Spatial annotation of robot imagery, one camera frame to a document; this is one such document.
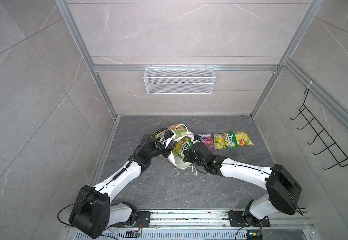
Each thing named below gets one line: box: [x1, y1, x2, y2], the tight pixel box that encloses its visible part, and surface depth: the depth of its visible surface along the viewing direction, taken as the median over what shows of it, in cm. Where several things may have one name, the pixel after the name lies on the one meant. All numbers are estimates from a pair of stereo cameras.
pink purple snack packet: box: [197, 133, 215, 150], surface depth 103 cm
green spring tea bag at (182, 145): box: [172, 137, 193, 163], surface depth 88 cm
